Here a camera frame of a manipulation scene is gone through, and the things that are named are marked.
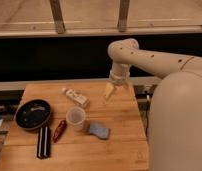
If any black striped case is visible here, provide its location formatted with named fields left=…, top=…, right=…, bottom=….
left=37, top=126, right=51, bottom=159

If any blue sponge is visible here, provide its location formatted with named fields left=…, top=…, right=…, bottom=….
left=88, top=122, right=110, bottom=140

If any white tube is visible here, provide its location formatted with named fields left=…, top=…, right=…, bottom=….
left=62, top=88, right=89, bottom=108

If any clear plastic cup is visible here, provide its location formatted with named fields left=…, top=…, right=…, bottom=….
left=66, top=106, right=86, bottom=131

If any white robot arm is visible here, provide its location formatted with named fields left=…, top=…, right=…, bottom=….
left=108, top=39, right=202, bottom=171

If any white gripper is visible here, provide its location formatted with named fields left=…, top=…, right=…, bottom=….
left=104, top=71, right=131, bottom=99

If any right wooden post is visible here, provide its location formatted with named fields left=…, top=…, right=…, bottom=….
left=117, top=0, right=130, bottom=32

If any red pocket knife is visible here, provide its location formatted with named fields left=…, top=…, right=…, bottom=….
left=52, top=120, right=67, bottom=143

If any black ceramic bowl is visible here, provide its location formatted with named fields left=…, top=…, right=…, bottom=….
left=15, top=99, right=51, bottom=130

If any left wooden post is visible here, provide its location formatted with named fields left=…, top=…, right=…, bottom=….
left=50, top=0, right=65, bottom=34

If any wooden post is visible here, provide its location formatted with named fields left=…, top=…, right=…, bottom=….
left=117, top=0, right=130, bottom=32
left=50, top=0, right=65, bottom=34

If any black cable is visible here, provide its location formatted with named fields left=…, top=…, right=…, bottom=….
left=144, top=94, right=152, bottom=141

